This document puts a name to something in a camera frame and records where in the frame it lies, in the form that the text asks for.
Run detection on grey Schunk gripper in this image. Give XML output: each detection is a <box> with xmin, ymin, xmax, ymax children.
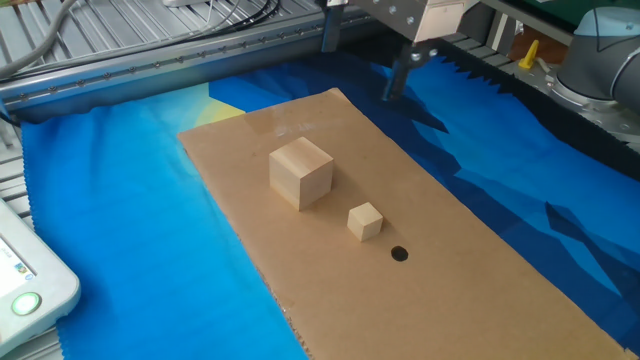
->
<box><xmin>319</xmin><ymin>0</ymin><xmax>481</xmax><ymax>102</ymax></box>

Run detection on large wooden cube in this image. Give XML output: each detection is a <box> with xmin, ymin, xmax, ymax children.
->
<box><xmin>268</xmin><ymin>136</ymin><xmax>335</xmax><ymax>212</ymax></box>

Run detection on small wooden cube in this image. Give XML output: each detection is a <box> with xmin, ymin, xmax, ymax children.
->
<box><xmin>346</xmin><ymin>201</ymin><xmax>385</xmax><ymax>243</ymax></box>

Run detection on yellow plastic tool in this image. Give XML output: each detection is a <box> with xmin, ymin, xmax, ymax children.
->
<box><xmin>517</xmin><ymin>39</ymin><xmax>541</xmax><ymax>70</ymax></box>

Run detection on brown cardboard sheet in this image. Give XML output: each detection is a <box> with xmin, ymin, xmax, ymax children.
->
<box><xmin>177</xmin><ymin>87</ymin><xmax>636</xmax><ymax>360</ymax></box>

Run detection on blue printed cloth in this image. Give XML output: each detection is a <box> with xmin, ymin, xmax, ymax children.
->
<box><xmin>19</xmin><ymin>34</ymin><xmax>640</xmax><ymax>360</ymax></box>

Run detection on white teach pendant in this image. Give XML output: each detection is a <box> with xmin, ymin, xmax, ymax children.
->
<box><xmin>0</xmin><ymin>197</ymin><xmax>82</xmax><ymax>359</ymax></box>

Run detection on black cable bundle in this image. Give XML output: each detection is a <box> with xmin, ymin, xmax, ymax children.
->
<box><xmin>74</xmin><ymin>0</ymin><xmax>282</xmax><ymax>56</ymax></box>

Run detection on aluminium frame rail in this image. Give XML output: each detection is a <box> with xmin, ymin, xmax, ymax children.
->
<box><xmin>0</xmin><ymin>7</ymin><xmax>381</xmax><ymax>124</ymax></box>

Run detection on grey hose cable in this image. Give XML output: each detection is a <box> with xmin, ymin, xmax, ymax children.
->
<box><xmin>0</xmin><ymin>0</ymin><xmax>79</xmax><ymax>81</ymax></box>

